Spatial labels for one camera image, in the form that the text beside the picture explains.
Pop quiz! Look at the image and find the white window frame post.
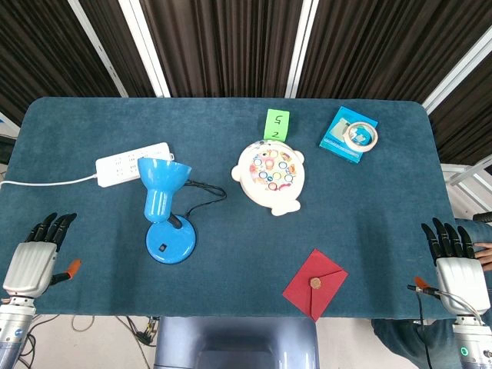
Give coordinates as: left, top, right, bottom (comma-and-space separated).
68, 0, 129, 98
421, 36, 492, 115
118, 0, 171, 98
284, 0, 320, 99

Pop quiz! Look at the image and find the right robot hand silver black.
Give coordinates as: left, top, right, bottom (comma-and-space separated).
407, 218, 492, 318

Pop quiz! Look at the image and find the blue cardboard box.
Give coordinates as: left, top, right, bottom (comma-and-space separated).
319, 106, 379, 164

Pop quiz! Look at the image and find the white fishing game toy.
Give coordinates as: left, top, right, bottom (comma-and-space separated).
231, 139, 307, 217

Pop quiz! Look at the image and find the blue desk lamp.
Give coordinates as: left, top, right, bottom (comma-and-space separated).
137, 156, 198, 264

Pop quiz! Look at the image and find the blue robot torso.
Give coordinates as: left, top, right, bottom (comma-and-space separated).
153, 315, 320, 369

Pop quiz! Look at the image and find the blue felt table cloth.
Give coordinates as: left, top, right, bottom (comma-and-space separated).
0, 96, 458, 320

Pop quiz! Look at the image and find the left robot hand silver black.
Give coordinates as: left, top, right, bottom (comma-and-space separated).
2, 211, 82, 299

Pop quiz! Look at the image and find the cream tape roll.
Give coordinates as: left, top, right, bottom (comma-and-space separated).
343, 121, 380, 151

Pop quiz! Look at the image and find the white power strip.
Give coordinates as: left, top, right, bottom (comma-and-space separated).
95, 141, 175, 188

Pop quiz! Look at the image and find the black floor cable bundle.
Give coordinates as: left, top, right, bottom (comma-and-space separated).
115, 315, 159, 349

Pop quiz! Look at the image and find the black cable at right hand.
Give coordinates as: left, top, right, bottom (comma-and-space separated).
407, 284, 430, 369

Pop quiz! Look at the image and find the red envelope with gold seal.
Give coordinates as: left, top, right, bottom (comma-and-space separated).
282, 248, 349, 322

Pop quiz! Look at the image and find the green number card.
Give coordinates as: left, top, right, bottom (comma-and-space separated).
263, 108, 291, 142

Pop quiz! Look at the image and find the white metal frame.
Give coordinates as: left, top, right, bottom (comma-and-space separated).
440, 153, 492, 216

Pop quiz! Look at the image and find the white power strip cord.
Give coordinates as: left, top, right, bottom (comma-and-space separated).
0, 173, 99, 188

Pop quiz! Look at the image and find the black lamp power cable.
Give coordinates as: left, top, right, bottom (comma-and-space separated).
183, 179, 228, 220

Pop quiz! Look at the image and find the brown pleated curtain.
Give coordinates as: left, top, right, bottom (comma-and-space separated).
0, 0, 492, 166

